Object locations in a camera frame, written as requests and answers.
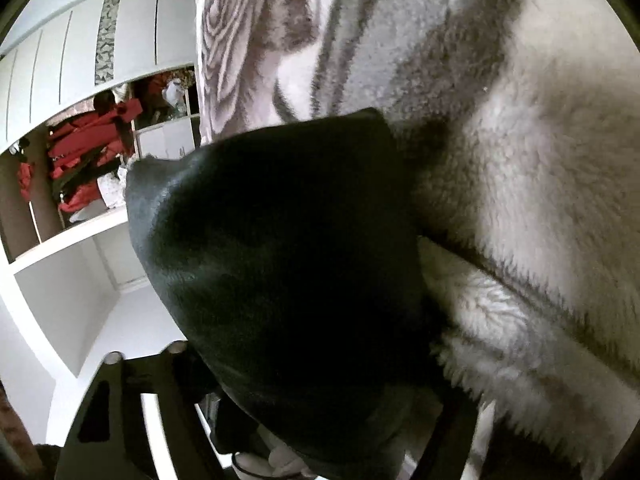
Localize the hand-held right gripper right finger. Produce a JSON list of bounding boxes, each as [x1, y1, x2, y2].
[[412, 390, 483, 480]]

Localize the white patterned clothes pile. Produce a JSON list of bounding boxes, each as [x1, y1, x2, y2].
[[96, 164, 132, 211]]

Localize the black leather jacket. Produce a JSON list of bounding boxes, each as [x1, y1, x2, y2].
[[125, 107, 451, 477]]

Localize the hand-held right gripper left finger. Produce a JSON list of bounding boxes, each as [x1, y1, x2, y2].
[[52, 340, 221, 480]]

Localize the white wardrobe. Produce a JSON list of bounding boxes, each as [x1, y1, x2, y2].
[[0, 0, 221, 461]]

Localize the white drawer unit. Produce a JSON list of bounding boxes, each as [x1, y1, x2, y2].
[[134, 116, 202, 162]]

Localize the red folded clothes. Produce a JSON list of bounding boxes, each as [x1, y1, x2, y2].
[[47, 99, 144, 216]]

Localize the floral plush blanket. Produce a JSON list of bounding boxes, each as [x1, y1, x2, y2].
[[192, 0, 640, 480]]

